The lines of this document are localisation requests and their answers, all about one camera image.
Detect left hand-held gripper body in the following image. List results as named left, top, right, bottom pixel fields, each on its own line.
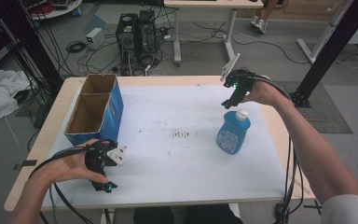
left=84, top=140, right=129, bottom=175

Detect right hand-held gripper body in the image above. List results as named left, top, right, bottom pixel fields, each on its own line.
left=219, top=52, right=257, bottom=94

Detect blue bottle with white cap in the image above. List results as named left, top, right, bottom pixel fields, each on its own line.
left=215, top=108, right=252, bottom=156

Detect blue cardboard box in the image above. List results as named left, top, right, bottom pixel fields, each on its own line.
left=63, top=73, right=125, bottom=147

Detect person's right hand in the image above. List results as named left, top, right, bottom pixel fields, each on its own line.
left=241, top=76, right=288, bottom=108

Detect person's left hand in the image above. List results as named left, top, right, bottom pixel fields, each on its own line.
left=31, top=138, right=110, bottom=190

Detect black tape strip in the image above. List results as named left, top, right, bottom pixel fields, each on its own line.
left=13, top=159, right=38, bottom=172

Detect white standing desk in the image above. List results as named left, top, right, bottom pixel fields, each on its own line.
left=163, top=0, right=265, bottom=66

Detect grey floor mat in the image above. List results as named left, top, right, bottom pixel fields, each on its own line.
left=273, top=81, right=353, bottom=134

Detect white power strip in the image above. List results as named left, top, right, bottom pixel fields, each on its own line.
left=159, top=27, right=174, bottom=42

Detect white metal stand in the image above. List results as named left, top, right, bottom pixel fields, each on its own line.
left=296, top=0, right=355, bottom=64

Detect black computer tower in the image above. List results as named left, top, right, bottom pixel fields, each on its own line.
left=138, top=9, right=159, bottom=63
left=115, top=12, right=139, bottom=76

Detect person's dark trousers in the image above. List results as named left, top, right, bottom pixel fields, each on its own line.
left=133, top=203, right=243, bottom=224

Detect small white device box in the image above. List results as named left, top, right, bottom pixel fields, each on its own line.
left=85, top=27, right=106, bottom=50

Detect round white table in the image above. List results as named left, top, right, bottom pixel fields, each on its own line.
left=27, top=0, right=83, bottom=21

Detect person's white sleeve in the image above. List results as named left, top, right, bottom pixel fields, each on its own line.
left=320, top=194, right=358, bottom=224

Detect left hand-held gripper black cable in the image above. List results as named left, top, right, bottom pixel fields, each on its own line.
left=27, top=139, right=119, bottom=224

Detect hand-held gripper black cable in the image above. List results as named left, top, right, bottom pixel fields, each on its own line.
left=248, top=73, right=306, bottom=224
left=27, top=139, right=119, bottom=224

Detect long black floor cable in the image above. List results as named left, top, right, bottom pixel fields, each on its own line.
left=192, top=21, right=310, bottom=65

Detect right hand-held gripper black cable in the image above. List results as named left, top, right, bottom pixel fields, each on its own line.
left=248, top=73, right=306, bottom=224

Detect black metal frame post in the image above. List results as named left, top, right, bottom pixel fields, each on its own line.
left=0, top=0, right=64, bottom=91
left=287, top=0, right=358, bottom=109

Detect coiled black cable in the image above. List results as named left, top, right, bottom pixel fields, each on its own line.
left=65, top=40, right=88, bottom=54

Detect black cable plug box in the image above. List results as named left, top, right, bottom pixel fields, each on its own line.
left=274, top=203, right=291, bottom=224

